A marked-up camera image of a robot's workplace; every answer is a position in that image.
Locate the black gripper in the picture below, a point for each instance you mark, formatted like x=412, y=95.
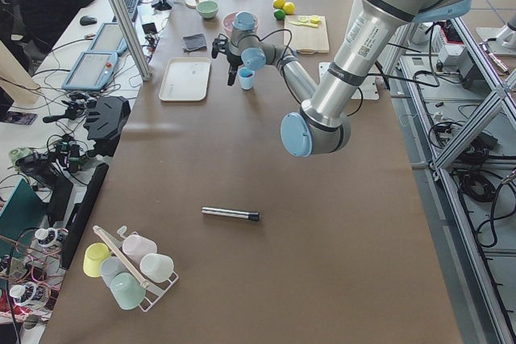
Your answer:
x=233, y=56

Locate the steel muddler black tip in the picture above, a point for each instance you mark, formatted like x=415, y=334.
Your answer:
x=232, y=213

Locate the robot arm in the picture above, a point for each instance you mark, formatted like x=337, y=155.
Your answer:
x=320, y=126
x=499, y=40

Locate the light blue cup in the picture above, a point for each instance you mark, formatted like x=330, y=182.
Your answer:
x=246, y=83

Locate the pink cup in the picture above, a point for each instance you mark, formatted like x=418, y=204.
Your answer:
x=136, y=246

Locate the white cup rack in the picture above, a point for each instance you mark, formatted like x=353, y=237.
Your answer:
x=154, y=291

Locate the white cup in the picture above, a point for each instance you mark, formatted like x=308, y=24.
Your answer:
x=157, y=267

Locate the yellow cup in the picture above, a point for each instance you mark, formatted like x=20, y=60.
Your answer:
x=94, y=256

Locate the grey cup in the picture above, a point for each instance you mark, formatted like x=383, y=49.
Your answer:
x=110, y=268

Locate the green cup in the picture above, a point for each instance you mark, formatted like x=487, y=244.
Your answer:
x=127, y=291

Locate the grey folded cloth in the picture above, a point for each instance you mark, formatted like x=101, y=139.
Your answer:
x=193, y=43

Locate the cream rabbit tray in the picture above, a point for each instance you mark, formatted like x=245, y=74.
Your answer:
x=185, y=80

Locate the pink bowl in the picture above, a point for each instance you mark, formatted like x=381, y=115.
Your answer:
x=227, y=23

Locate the green bowl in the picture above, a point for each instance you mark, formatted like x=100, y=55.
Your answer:
x=207, y=9

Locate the green lime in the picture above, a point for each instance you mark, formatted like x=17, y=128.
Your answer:
x=279, y=14

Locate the yellow lemon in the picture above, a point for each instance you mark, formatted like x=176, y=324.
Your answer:
x=278, y=4
x=289, y=8

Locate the wooden cutting board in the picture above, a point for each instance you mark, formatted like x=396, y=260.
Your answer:
x=305, y=39

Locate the yellow plastic knife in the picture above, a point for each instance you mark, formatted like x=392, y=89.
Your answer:
x=303, y=24

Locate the lemon half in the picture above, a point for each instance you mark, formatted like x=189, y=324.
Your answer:
x=315, y=19

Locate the blue teach pendant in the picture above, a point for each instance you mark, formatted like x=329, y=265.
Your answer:
x=109, y=38
x=91, y=72

